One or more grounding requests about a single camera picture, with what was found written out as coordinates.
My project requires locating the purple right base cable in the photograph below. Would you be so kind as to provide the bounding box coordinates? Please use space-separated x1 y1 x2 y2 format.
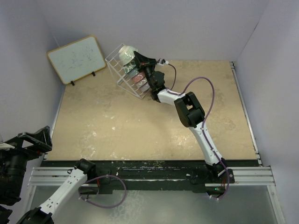
206 168 232 203

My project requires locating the white mandala pattern bowl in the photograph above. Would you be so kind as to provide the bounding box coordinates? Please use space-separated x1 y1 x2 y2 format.
136 80 148 88

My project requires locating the yellow framed whiteboard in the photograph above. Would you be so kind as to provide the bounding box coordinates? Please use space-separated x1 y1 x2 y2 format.
47 35 106 85

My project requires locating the grey speckled bowl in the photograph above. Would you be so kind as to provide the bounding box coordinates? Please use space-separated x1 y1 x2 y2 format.
127 69 139 78

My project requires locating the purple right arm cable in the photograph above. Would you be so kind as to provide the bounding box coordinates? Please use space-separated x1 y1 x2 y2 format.
167 62 228 173

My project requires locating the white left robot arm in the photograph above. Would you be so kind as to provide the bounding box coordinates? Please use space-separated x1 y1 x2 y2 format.
0 126 96 224

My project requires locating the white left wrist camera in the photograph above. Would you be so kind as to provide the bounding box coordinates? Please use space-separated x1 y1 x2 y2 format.
0 135 15 150

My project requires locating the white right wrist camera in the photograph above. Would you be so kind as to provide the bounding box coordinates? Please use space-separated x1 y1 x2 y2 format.
156 58 169 66

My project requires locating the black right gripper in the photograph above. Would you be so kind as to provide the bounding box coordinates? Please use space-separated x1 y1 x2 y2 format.
133 52 158 89

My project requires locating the green leaf pattern bowl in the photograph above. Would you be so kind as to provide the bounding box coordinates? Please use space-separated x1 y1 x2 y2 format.
123 60 136 74

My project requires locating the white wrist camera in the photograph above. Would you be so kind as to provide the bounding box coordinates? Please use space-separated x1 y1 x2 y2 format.
0 135 15 150
156 58 169 66

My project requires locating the brown floral pattern bowl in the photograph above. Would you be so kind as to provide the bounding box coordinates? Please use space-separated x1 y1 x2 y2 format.
132 72 145 84

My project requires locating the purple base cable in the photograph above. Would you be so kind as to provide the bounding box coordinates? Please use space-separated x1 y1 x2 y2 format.
206 168 232 203
78 174 128 208

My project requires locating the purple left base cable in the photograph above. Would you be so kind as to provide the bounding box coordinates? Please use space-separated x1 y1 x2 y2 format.
78 174 128 208

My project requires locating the white wire dish rack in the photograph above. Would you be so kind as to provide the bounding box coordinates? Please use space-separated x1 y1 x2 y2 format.
105 44 149 99

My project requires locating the pale green wavy bowl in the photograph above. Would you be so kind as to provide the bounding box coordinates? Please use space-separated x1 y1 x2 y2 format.
119 45 138 65

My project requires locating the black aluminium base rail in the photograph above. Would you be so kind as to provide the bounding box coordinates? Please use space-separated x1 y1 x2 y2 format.
58 160 236 194

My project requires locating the purple striped bowl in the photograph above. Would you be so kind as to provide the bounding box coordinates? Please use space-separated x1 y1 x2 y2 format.
140 84 150 92

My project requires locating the aluminium side rail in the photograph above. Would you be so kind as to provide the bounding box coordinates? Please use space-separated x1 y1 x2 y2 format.
229 61 263 166

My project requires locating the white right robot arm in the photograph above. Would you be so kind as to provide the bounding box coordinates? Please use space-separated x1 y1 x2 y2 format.
134 51 229 182

